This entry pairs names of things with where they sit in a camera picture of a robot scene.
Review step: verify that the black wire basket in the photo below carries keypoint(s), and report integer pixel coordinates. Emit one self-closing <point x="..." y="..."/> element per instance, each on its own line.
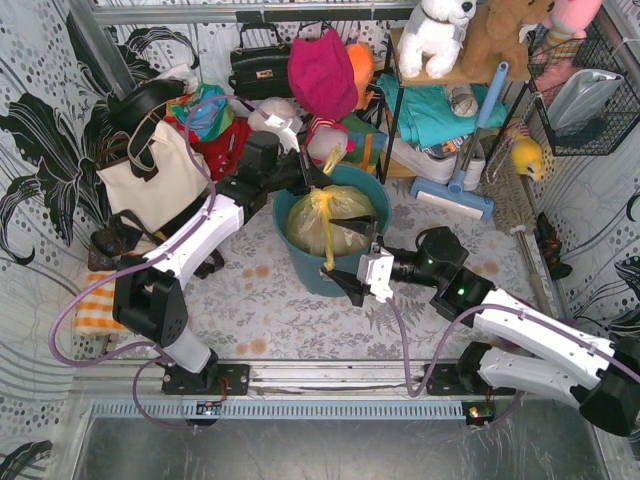
<point x="602" y="134"/>

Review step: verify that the red cloth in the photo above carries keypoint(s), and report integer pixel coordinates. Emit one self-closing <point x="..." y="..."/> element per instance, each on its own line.
<point x="223" y="153"/>

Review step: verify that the pink plush toy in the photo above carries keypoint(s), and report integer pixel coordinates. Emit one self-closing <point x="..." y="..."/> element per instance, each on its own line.
<point x="566" y="27"/>

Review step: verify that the brown teddy bear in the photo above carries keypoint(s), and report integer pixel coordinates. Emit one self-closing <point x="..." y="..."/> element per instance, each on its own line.
<point x="495" y="30"/>

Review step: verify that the white plush dog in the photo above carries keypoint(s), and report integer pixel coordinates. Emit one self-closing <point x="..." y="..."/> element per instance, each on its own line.
<point x="433" y="37"/>

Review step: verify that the magenta cloth bag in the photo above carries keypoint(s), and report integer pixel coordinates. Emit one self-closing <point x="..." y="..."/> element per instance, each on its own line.
<point x="321" y="76"/>

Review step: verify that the yellow plastic trash bag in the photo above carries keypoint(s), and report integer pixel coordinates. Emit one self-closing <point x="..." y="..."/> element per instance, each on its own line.
<point x="307" y="228"/>

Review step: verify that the silver foil pouch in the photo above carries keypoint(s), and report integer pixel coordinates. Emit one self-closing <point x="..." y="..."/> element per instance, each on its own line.
<point x="583" y="95"/>

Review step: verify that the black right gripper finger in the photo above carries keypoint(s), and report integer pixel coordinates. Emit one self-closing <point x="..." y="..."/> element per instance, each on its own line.
<point x="354" y="288"/>
<point x="365" y="225"/>

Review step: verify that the grey stuffed ball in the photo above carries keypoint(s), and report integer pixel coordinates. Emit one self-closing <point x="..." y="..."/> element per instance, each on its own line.
<point x="462" y="100"/>

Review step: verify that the orange white checked towel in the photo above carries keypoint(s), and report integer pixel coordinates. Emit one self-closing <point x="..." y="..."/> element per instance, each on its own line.
<point x="94" y="313"/>

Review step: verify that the rainbow striped cloth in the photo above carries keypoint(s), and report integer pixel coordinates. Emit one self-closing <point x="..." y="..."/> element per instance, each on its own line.
<point x="367" y="142"/>

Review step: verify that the brown patterned handbag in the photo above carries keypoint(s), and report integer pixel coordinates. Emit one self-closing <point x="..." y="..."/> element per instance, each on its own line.
<point x="125" y="235"/>

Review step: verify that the yellow plush duck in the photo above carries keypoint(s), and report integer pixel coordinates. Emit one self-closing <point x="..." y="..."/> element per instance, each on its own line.
<point x="526" y="153"/>

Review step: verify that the colourful patterned cloth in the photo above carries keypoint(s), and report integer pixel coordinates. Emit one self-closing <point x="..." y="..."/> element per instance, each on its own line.
<point x="209" y="121"/>

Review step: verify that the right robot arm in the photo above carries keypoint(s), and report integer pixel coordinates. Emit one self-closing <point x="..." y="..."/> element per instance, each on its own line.
<point x="596" y="376"/>

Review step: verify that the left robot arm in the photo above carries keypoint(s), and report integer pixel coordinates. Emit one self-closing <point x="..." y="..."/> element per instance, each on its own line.
<point x="149" y="298"/>

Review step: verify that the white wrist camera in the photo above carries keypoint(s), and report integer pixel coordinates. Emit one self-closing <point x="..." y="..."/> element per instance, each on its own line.
<point x="286" y="130"/>
<point x="375" y="270"/>

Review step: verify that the cream canvas tote bag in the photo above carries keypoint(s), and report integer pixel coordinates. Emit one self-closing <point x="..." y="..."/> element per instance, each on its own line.
<point x="179" y="177"/>

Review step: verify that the blue lint roller mop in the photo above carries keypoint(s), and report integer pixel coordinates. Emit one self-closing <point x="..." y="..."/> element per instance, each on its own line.
<point x="452" y="196"/>

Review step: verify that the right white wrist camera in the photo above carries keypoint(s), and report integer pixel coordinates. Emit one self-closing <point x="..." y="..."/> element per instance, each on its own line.
<point x="375" y="270"/>

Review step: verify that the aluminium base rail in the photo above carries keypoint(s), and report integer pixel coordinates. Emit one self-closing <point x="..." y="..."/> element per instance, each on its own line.
<point x="307" y="379"/>

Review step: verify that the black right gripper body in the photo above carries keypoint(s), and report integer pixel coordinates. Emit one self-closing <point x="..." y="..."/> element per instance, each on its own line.
<point x="400" y="273"/>

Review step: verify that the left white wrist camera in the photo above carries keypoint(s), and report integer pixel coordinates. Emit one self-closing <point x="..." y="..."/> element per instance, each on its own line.
<point x="286" y="130"/>

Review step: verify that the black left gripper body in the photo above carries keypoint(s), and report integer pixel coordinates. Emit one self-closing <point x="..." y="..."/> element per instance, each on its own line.
<point x="304" y="173"/>

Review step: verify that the teal plastic trash bin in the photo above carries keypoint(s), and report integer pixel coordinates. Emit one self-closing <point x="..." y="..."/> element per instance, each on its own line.
<point x="307" y="268"/>

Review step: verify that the black orange toy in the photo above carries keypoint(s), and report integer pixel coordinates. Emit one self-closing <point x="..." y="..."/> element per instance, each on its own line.
<point x="550" y="247"/>

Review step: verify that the pink doll striped clothes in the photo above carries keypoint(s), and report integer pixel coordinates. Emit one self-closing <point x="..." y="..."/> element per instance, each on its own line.
<point x="323" y="136"/>

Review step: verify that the black hat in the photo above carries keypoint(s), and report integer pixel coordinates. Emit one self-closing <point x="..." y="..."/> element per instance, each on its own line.
<point x="127" y="113"/>

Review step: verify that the white fluffy plush lamb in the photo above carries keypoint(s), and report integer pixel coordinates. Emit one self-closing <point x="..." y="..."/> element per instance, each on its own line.
<point x="275" y="106"/>

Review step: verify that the black leather handbag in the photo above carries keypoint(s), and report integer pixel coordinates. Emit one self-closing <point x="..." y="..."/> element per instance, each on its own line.
<point x="262" y="72"/>

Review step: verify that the teal folded cloth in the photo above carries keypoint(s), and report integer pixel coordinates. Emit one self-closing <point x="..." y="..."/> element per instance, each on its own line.
<point x="425" y="116"/>

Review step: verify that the orange plush toy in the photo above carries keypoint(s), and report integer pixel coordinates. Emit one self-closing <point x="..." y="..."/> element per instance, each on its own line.
<point x="362" y="61"/>

